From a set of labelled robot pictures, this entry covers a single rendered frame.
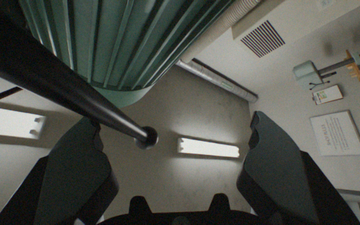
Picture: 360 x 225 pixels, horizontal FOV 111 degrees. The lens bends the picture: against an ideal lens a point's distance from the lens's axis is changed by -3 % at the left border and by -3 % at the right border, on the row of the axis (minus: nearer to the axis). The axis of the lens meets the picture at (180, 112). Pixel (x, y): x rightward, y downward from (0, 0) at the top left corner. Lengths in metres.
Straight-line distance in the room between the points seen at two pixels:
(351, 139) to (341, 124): 0.23
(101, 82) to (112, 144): 1.31
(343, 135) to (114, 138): 3.04
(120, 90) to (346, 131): 2.95
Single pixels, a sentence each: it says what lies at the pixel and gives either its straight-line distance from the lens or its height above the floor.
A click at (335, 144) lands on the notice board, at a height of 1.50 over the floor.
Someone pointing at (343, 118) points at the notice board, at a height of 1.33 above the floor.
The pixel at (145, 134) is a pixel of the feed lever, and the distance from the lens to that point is 0.17.
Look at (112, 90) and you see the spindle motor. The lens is 0.19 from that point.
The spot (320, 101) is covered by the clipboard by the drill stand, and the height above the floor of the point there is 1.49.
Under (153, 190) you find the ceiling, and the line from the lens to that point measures 1.63.
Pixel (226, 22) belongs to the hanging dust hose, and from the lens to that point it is 1.67.
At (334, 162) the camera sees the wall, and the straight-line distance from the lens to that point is 2.98.
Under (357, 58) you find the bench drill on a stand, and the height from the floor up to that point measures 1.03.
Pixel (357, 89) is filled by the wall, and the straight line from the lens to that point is 3.14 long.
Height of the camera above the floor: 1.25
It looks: 51 degrees up
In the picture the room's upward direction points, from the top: 115 degrees counter-clockwise
